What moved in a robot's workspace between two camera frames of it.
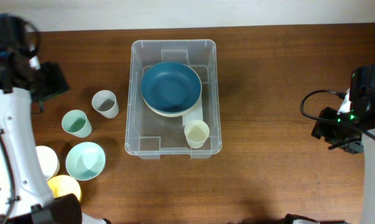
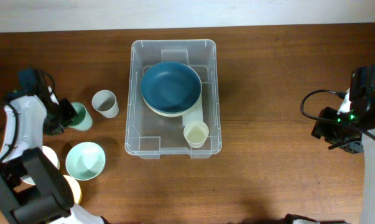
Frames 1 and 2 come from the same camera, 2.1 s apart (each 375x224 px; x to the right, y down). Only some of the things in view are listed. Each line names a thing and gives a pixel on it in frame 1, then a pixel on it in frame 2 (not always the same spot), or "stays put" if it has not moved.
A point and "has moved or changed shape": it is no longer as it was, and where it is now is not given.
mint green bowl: x=85 y=160 stays put
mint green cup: x=76 y=122 has moved or changed shape
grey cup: x=104 y=102 stays put
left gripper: x=56 y=79 → x=52 y=128
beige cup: x=196 y=133 stays put
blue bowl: x=170 y=87 stays put
